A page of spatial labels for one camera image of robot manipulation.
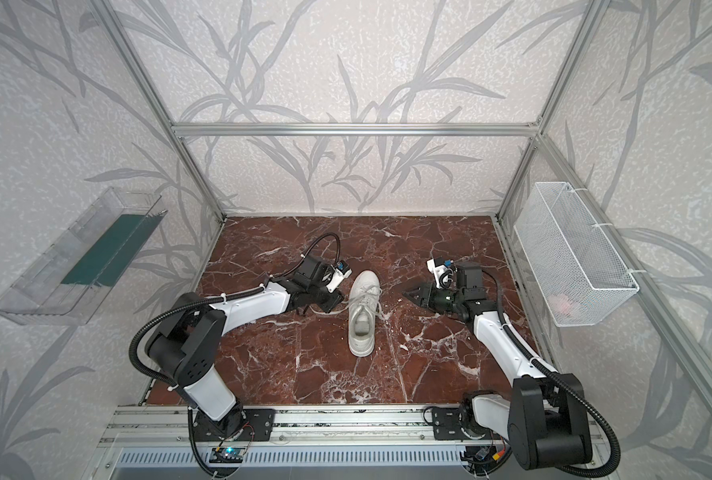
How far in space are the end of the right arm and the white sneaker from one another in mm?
139

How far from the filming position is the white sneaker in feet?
2.66

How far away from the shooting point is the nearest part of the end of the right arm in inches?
24.9
